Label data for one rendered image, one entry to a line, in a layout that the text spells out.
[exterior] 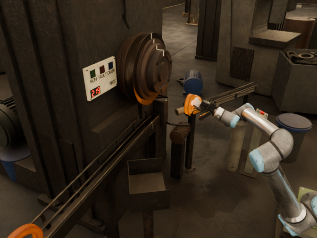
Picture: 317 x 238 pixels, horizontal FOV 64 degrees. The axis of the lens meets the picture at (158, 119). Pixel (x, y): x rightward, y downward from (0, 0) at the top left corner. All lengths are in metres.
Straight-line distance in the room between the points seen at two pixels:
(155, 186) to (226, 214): 0.88
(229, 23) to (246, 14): 0.28
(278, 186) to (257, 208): 0.78
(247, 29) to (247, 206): 2.70
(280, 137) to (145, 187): 0.79
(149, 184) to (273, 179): 0.69
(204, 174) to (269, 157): 1.18
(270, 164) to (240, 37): 3.01
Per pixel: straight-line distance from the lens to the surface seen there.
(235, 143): 2.40
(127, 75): 1.52
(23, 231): 1.24
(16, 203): 2.52
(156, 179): 1.54
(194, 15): 10.56
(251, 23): 4.15
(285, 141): 1.47
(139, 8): 1.80
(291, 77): 3.52
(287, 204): 1.73
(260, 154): 1.43
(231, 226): 2.15
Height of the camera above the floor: 1.66
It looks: 30 degrees down
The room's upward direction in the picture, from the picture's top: straight up
